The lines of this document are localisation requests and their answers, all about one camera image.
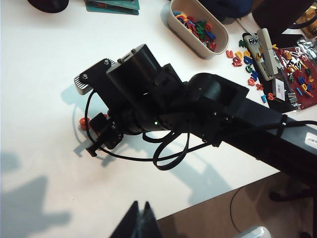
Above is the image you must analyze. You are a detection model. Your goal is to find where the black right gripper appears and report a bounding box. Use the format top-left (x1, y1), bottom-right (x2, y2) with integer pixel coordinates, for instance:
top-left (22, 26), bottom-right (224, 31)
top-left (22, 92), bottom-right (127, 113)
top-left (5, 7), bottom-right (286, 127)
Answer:
top-left (89, 44), bottom-right (183, 150)

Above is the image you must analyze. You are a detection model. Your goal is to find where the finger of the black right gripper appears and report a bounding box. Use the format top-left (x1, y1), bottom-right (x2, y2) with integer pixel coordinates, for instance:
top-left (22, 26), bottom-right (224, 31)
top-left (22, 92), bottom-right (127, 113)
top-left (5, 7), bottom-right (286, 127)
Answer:
top-left (85, 135), bottom-right (123, 158)

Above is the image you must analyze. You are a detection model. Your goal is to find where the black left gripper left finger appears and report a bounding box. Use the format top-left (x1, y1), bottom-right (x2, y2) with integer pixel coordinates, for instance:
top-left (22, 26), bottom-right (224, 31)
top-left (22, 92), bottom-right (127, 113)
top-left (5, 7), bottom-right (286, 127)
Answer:
top-left (108, 200), bottom-right (141, 238)

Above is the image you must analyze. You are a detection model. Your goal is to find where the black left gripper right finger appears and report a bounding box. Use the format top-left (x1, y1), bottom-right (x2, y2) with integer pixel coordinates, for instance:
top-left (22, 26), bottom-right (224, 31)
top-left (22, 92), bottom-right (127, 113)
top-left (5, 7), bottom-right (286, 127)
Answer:
top-left (139, 201), bottom-right (164, 238)

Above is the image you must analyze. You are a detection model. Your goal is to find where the red letter s magnet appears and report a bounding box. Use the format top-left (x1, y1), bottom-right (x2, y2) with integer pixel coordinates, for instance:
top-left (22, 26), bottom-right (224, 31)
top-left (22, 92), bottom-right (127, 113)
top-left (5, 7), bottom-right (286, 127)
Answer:
top-left (79, 117), bottom-right (92, 131)

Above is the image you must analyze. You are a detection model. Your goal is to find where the white floor object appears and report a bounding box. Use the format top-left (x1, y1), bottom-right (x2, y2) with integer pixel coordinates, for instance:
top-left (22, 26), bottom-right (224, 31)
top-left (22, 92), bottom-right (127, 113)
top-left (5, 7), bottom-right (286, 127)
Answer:
top-left (236, 225), bottom-right (273, 238)

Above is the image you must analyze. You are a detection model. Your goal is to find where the beige oval bin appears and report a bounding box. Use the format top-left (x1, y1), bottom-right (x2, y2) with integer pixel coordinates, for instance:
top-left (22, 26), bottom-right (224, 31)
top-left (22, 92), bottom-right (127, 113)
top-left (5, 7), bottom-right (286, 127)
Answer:
top-left (160, 0), bottom-right (229, 60)

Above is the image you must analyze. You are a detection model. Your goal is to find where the black mesh pen holder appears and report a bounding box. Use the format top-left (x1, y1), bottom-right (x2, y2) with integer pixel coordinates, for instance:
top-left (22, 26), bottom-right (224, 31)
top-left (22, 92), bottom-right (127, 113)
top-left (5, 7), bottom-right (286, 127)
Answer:
top-left (26, 0), bottom-right (70, 14)

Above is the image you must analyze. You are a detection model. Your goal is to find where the blue fabric bag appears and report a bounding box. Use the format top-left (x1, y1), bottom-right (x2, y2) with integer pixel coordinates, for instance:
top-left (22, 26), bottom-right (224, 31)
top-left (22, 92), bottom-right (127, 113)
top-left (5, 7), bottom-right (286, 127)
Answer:
top-left (197, 0), bottom-right (254, 25)

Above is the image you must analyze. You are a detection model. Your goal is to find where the black mat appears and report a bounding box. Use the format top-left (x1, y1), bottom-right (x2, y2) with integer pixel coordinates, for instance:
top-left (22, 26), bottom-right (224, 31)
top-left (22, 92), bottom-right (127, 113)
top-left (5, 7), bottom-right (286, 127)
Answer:
top-left (260, 74), bottom-right (317, 113)

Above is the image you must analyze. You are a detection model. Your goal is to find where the beige stapler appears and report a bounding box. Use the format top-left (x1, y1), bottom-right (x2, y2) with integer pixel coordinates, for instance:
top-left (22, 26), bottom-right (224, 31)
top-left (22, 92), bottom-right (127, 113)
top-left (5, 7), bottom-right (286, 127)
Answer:
top-left (256, 27), bottom-right (281, 81)

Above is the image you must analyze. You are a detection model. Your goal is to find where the white label card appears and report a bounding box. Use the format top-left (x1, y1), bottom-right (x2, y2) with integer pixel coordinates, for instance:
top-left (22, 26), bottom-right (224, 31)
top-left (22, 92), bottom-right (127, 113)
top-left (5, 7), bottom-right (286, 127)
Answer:
top-left (272, 77), bottom-right (286, 100)

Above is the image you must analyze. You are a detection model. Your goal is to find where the black round container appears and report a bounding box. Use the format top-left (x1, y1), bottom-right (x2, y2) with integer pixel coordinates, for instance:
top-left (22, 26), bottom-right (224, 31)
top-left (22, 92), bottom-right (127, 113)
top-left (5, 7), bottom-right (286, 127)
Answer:
top-left (252, 0), bottom-right (317, 48)

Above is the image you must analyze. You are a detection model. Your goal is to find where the clear crinkled plastic bag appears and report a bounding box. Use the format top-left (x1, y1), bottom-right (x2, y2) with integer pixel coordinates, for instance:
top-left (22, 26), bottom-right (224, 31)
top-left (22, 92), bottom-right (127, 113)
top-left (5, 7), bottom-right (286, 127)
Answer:
top-left (295, 36), bottom-right (317, 52)

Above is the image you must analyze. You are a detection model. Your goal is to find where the gold foil package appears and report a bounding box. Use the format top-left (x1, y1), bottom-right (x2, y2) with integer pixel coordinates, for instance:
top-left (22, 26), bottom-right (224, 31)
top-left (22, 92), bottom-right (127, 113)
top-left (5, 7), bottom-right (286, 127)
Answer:
top-left (293, 6), bottom-right (317, 40)

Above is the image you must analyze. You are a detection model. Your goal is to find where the thin black cable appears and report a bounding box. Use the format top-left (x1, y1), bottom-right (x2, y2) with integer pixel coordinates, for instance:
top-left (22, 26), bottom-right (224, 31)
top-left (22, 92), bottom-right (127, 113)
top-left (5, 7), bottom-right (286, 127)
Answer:
top-left (83, 90), bottom-right (192, 162)

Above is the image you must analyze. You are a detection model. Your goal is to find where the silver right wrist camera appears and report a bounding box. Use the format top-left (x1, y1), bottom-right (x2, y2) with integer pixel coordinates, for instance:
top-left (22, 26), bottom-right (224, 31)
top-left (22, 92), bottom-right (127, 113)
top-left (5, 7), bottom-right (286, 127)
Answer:
top-left (73, 58), bottom-right (116, 100)

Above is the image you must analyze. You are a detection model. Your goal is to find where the flat black cable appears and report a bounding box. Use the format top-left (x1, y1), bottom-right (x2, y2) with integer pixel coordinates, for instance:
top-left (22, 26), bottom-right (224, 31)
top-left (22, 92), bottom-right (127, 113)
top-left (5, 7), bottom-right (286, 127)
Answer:
top-left (142, 128), bottom-right (192, 172)

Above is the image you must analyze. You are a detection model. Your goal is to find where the black floor cable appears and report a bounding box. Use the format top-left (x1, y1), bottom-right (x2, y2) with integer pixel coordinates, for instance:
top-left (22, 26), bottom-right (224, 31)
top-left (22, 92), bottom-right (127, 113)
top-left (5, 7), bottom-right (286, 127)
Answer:
top-left (229, 186), bottom-right (251, 234)

